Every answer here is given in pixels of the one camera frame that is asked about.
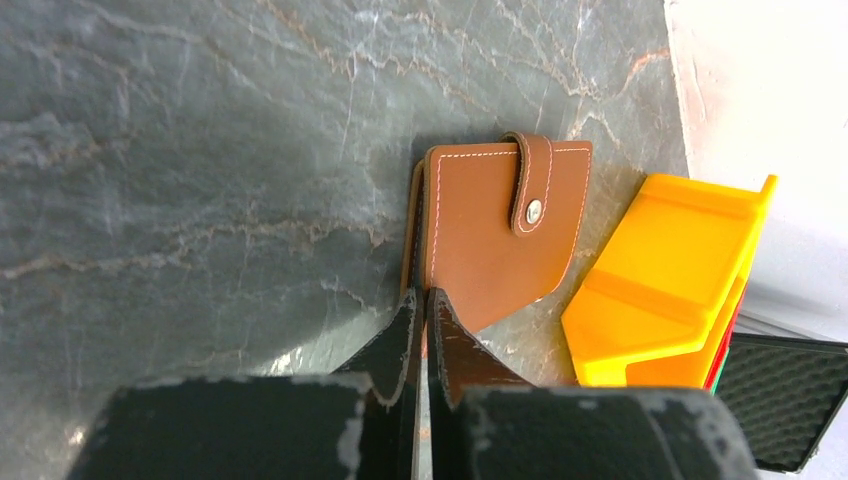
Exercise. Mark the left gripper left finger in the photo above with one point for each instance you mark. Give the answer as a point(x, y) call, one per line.
point(388, 446)

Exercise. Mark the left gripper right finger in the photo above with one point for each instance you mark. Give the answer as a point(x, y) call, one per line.
point(461, 372)

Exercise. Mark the brown leather card holder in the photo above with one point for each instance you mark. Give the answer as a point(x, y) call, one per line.
point(495, 225)

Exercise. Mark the yellow plastic bin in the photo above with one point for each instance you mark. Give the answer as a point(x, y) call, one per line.
point(653, 308)

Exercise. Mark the red plastic bin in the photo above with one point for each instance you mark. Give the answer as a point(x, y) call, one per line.
point(721, 354)

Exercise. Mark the green plastic bin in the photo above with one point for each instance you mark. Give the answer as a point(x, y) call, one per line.
point(716, 372)

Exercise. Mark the black poker chip case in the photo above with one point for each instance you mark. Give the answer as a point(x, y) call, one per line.
point(785, 393)

